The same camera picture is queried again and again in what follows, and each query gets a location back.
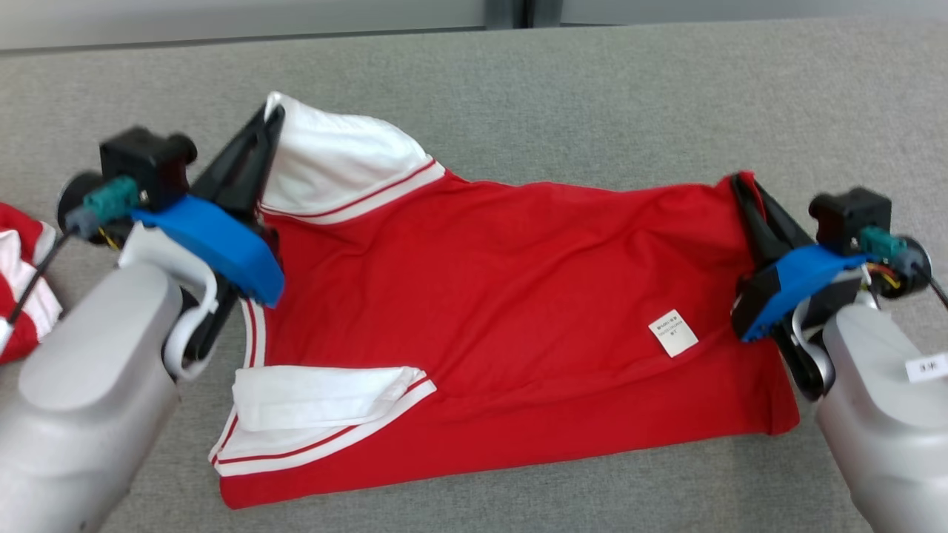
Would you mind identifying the red jersey shirt white sleeves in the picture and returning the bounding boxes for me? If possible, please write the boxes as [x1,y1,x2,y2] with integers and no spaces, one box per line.
[210,91,801,510]

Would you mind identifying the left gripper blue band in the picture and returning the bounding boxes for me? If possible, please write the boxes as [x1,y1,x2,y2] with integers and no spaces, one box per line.
[132,104,286,365]

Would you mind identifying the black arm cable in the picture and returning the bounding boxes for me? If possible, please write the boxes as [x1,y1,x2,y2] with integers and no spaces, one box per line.
[915,263,948,312]
[0,222,73,349]

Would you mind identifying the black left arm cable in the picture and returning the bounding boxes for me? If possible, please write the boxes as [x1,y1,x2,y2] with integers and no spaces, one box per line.
[0,222,73,349]

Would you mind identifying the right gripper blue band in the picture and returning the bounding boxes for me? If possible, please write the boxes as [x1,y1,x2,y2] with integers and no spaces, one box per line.
[730,172,934,343]

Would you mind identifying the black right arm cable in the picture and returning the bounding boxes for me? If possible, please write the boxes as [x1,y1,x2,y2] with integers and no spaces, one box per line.
[915,263,948,312]

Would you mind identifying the red shorts white side stripes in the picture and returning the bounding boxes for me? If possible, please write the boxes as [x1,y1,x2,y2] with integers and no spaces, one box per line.
[0,201,64,365]

